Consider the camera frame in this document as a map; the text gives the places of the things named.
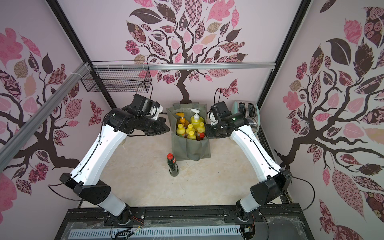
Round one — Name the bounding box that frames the dark green bottle red cap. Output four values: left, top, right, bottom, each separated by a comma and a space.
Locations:
167, 153, 179, 177

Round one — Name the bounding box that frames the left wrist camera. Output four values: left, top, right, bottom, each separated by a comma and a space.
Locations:
150, 102, 163, 120

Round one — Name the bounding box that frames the orange bottle yellow cap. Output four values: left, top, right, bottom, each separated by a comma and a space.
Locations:
197, 122, 206, 135
176, 124, 187, 138
186, 124, 196, 136
187, 131, 197, 140

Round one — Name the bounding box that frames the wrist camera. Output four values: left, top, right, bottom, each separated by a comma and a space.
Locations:
150, 102, 163, 120
208, 109, 218, 126

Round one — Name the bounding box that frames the white slotted cable duct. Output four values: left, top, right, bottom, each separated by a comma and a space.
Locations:
67, 226, 242, 240

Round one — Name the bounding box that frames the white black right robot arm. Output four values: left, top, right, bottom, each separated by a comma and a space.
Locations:
206, 102, 295, 222

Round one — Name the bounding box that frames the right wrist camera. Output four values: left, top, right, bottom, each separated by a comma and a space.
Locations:
208, 109, 218, 126

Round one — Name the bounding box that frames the black wire basket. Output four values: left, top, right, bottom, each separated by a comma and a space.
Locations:
81, 60, 152, 93

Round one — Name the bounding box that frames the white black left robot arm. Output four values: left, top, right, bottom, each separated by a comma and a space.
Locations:
60, 94, 170, 225

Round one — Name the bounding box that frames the red soap bottle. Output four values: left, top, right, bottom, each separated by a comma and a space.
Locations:
197, 133, 206, 141

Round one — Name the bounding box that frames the green fabric shopping bag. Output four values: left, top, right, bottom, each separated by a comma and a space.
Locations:
166, 102, 211, 161

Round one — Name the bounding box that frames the mint chrome toaster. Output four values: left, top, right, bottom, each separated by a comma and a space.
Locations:
232, 101, 261, 134

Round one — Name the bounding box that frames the large orange pump soap bottle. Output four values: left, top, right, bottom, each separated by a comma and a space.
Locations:
175, 112, 190, 129

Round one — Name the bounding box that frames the yellow pump soap bottle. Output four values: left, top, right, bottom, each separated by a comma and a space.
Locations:
191, 109, 205, 130

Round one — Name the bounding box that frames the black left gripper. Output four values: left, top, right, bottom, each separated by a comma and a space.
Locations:
137, 114, 170, 136

